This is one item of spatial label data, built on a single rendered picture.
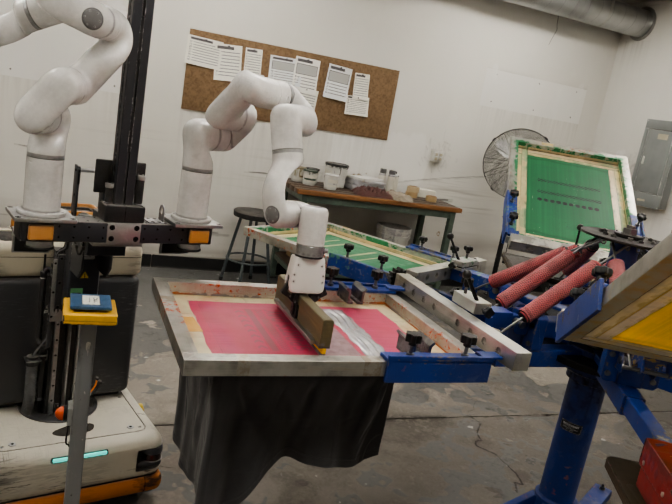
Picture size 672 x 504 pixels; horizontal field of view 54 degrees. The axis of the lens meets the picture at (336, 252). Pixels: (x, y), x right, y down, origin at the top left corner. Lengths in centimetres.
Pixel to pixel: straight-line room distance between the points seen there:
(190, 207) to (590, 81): 564
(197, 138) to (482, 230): 497
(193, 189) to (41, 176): 43
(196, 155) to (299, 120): 39
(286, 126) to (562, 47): 538
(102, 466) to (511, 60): 523
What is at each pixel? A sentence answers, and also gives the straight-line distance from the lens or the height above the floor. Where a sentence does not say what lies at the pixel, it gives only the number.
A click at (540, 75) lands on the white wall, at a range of 683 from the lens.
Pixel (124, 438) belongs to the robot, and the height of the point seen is 28.
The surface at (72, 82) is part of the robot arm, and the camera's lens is 180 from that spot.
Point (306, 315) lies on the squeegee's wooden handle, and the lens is 172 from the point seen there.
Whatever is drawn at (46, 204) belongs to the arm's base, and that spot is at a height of 117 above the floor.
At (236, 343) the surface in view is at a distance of 166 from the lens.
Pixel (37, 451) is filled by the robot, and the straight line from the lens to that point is 251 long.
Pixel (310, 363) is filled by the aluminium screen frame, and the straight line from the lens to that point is 153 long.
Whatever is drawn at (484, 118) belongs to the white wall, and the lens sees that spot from 650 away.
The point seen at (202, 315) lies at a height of 95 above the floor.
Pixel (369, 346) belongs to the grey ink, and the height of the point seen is 96.
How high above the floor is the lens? 157
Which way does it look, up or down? 13 degrees down
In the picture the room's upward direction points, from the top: 10 degrees clockwise
